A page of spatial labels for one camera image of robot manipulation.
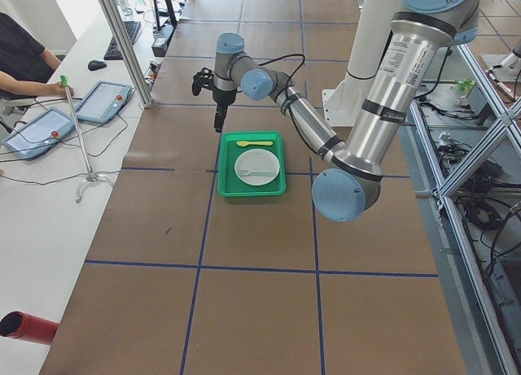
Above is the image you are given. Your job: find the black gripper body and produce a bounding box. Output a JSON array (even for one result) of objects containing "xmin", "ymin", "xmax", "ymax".
[{"xmin": 212, "ymin": 88, "xmax": 236, "ymax": 116}]

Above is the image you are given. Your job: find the yellow plastic spoon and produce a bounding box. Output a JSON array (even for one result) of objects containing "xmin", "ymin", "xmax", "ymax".
[{"xmin": 236, "ymin": 140, "xmax": 274, "ymax": 147}]

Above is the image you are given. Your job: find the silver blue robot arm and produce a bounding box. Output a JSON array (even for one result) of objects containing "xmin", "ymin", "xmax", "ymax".
[{"xmin": 210, "ymin": 0, "xmax": 480, "ymax": 222}]

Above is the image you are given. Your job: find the white plastic spoon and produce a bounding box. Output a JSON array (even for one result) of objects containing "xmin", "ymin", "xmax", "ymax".
[{"xmin": 238, "ymin": 169, "xmax": 278, "ymax": 177}]

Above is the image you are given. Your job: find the green plastic tray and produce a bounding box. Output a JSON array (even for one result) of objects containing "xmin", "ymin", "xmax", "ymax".
[{"xmin": 217, "ymin": 131, "xmax": 286, "ymax": 198}]

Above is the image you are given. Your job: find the white round plate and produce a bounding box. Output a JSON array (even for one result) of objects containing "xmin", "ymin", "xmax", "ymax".
[{"xmin": 234, "ymin": 149, "xmax": 280, "ymax": 186}]

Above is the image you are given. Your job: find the far teach pendant tablet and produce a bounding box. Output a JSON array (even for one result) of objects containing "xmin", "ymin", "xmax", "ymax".
[{"xmin": 75, "ymin": 81, "xmax": 132, "ymax": 124}]

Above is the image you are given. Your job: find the teach pendant tablet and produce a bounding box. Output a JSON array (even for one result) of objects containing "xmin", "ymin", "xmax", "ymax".
[
  {"xmin": 2, "ymin": 107, "xmax": 75, "ymax": 160},
  {"xmin": 75, "ymin": 81, "xmax": 132, "ymax": 124}
]

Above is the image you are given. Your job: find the black keyboard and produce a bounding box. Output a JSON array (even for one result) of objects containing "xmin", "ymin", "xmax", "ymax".
[{"xmin": 103, "ymin": 20, "xmax": 142, "ymax": 62}]

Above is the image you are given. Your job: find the black computer mouse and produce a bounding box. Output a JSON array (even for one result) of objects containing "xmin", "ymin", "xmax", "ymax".
[{"xmin": 87, "ymin": 59, "xmax": 107, "ymax": 71}]

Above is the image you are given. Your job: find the metal rod stand green tip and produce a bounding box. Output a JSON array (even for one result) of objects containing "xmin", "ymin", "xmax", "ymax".
[{"xmin": 60, "ymin": 75, "xmax": 115, "ymax": 204}]

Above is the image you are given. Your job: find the brown paper table cover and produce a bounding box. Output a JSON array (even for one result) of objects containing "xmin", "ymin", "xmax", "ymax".
[{"xmin": 42, "ymin": 0, "xmax": 465, "ymax": 374}]

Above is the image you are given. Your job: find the near teach pendant tablet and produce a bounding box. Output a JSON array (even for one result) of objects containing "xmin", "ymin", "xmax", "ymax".
[{"xmin": 2, "ymin": 107, "xmax": 75, "ymax": 160}]

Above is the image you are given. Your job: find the person in black shirt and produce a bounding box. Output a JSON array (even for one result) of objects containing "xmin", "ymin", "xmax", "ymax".
[{"xmin": 1, "ymin": 13, "xmax": 66, "ymax": 99}]

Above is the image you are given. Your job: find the red cylinder tube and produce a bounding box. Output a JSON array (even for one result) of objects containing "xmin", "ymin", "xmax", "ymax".
[{"xmin": 1, "ymin": 311, "xmax": 59, "ymax": 346}]

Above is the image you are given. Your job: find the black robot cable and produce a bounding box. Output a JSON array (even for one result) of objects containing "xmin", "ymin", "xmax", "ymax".
[{"xmin": 260, "ymin": 53, "xmax": 307, "ymax": 103}]

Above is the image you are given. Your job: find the aluminium frame post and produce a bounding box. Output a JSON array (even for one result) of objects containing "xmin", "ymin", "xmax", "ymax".
[{"xmin": 99, "ymin": 0, "xmax": 154, "ymax": 108}]

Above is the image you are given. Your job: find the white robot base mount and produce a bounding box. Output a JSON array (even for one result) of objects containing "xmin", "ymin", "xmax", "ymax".
[{"xmin": 322, "ymin": 84, "xmax": 360, "ymax": 127}]

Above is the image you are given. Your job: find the black cable bundle right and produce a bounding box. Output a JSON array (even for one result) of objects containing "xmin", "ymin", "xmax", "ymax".
[{"xmin": 431, "ymin": 130, "xmax": 521, "ymax": 278}]

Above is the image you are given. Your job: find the aluminium frame rail right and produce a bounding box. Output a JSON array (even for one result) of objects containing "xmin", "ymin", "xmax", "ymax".
[{"xmin": 401, "ymin": 36, "xmax": 520, "ymax": 374}]

